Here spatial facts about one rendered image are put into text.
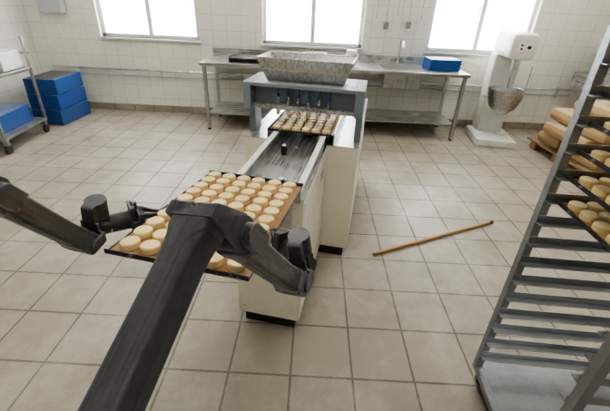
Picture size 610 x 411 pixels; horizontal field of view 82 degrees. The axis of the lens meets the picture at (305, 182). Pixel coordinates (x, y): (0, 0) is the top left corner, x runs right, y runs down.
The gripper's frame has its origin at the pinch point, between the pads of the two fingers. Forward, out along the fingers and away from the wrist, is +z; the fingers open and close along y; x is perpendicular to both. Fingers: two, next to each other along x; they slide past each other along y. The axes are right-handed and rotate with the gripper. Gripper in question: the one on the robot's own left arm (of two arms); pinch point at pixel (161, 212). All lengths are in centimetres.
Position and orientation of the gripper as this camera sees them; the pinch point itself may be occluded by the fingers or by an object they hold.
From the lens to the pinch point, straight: 122.5
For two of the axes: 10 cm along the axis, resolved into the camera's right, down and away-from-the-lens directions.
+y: -0.6, 9.1, 4.2
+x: 5.4, 3.8, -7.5
